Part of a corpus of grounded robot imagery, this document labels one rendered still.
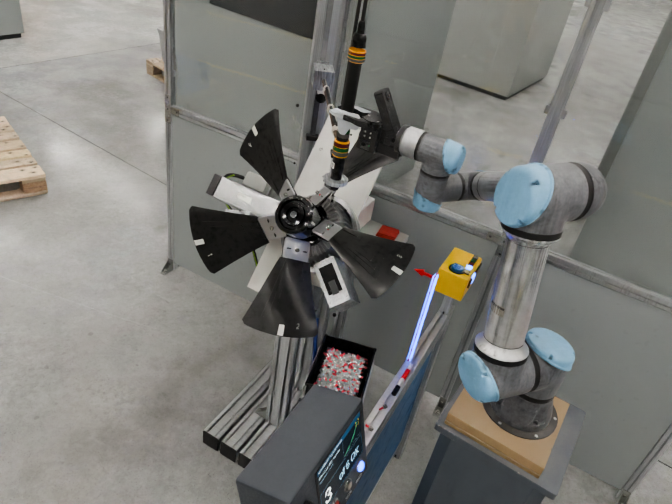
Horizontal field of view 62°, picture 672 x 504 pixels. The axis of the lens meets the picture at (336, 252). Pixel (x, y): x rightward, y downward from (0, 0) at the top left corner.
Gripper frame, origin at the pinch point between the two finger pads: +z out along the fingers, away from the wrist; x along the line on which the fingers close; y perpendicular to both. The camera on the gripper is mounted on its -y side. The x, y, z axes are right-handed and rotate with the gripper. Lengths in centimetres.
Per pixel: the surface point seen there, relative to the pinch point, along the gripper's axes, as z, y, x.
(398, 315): -11, 114, 71
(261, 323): 1, 60, -24
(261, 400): 23, 148, 16
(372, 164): -7.9, 17.5, 11.5
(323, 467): -45, 33, -71
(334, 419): -42, 31, -63
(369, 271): -20.9, 40.1, -5.7
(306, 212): 3.3, 32.3, -3.3
